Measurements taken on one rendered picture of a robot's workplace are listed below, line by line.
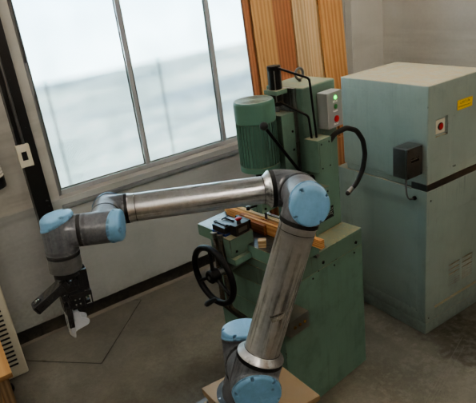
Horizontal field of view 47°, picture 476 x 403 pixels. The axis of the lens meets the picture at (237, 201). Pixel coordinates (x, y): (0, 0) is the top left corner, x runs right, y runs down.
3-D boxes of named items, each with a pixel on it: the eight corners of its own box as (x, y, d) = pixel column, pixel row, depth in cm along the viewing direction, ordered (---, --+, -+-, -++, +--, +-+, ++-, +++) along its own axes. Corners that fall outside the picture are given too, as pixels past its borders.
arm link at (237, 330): (263, 351, 199) (259, 309, 193) (273, 381, 183) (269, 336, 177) (222, 358, 197) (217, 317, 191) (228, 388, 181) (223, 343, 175)
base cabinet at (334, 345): (232, 378, 292) (214, 264, 265) (305, 328, 325) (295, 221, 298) (293, 420, 260) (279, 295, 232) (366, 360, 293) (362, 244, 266)
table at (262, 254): (182, 241, 262) (181, 230, 260) (230, 219, 280) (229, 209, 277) (270, 282, 218) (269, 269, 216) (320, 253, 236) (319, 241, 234)
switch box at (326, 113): (318, 128, 242) (316, 93, 236) (333, 122, 248) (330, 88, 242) (329, 129, 238) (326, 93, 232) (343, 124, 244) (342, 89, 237)
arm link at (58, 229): (72, 217, 142) (33, 221, 140) (81, 260, 146) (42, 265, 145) (77, 205, 150) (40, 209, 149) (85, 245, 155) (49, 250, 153)
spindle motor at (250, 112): (233, 171, 241) (224, 102, 229) (262, 159, 251) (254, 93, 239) (260, 178, 228) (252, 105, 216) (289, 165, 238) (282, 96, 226)
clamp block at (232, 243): (211, 249, 245) (208, 232, 241) (234, 238, 252) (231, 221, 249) (232, 259, 234) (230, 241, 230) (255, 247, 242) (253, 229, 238)
